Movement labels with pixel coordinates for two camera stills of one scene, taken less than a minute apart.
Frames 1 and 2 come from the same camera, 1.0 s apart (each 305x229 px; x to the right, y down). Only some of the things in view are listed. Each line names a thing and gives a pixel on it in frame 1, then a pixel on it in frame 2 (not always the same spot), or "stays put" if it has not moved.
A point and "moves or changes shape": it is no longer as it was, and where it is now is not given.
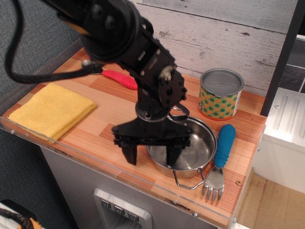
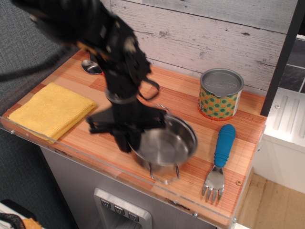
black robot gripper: [171, 132] -> [125, 117]
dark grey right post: [283, 59] stays put
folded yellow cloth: [51, 111] stays put
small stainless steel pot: [203, 147] moves or changes shape
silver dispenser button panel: [113, 212] stays put
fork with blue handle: [215, 182] stays put
